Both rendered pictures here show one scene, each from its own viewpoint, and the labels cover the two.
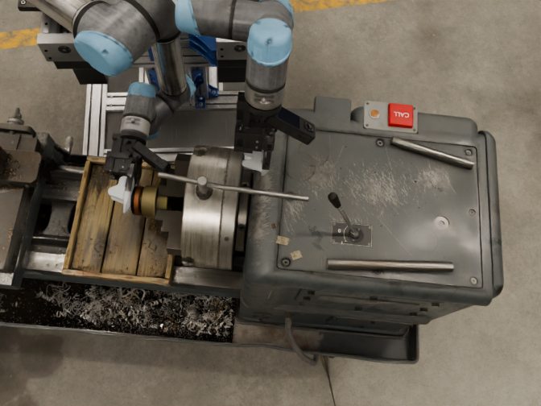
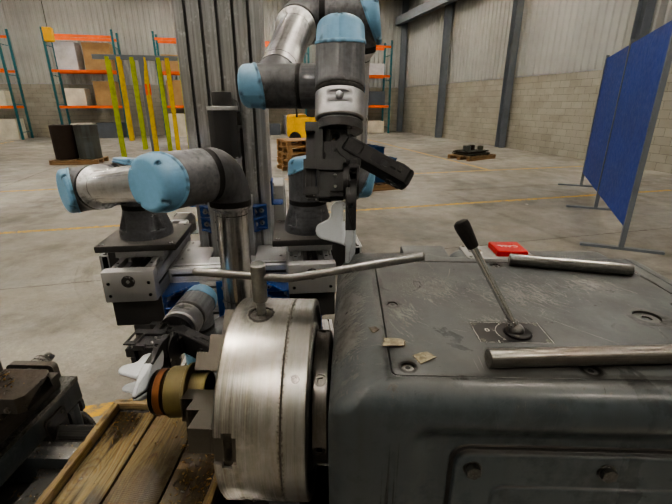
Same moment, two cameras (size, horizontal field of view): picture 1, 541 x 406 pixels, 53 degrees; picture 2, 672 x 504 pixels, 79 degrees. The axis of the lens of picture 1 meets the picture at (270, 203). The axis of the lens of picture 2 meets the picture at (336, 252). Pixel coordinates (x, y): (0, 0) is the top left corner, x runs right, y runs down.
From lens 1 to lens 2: 90 cm
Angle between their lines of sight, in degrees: 51
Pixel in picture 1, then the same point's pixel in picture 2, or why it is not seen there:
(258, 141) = (336, 173)
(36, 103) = not seen: hidden behind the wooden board
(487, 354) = not seen: outside the picture
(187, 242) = (226, 395)
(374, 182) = (510, 289)
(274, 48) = (346, 18)
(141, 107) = (195, 298)
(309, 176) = (415, 289)
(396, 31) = not seen: hidden behind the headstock
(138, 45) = (198, 172)
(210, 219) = (268, 346)
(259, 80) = (332, 66)
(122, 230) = (130, 490)
